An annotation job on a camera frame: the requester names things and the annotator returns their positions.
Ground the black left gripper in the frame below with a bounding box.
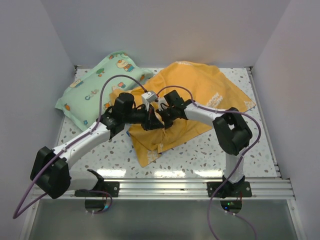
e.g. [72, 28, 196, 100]
[123, 103, 165, 132]

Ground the orange mickey mouse pillowcase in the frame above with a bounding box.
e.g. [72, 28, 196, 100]
[109, 60, 257, 168]

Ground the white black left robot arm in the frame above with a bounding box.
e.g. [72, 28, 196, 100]
[30, 91, 164, 199]

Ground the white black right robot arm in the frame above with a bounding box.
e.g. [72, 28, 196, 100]
[157, 90, 253, 198]

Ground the green cartoon bear pillow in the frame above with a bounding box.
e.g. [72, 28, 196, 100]
[55, 51, 154, 131]

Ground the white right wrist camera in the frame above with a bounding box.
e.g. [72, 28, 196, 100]
[157, 97, 169, 111]

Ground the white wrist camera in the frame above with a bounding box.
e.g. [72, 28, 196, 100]
[141, 91, 158, 111]
[157, 97, 169, 111]

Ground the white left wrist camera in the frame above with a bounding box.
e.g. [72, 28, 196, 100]
[141, 91, 158, 111]

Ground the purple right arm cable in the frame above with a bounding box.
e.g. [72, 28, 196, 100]
[156, 85, 262, 240]

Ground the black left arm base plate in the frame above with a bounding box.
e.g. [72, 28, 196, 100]
[74, 181, 120, 198]

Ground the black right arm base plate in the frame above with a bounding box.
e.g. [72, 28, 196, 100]
[206, 181, 253, 199]

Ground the aluminium mounting rail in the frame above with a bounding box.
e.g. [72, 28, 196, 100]
[31, 177, 297, 200]

